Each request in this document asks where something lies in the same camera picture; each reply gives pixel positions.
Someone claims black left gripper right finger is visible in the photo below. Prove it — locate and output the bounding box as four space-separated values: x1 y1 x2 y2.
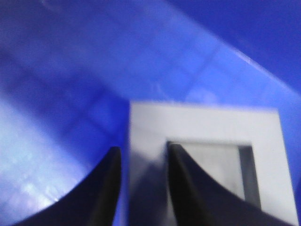
167 143 287 226

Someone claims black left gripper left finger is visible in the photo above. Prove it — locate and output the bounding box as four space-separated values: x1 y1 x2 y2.
17 146 121 226

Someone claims gray square base block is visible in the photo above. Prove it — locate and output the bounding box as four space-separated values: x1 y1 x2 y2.
129 102 299 226

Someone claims empty blue bin bottom shelf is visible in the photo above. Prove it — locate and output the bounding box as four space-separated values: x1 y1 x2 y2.
0 0 301 226

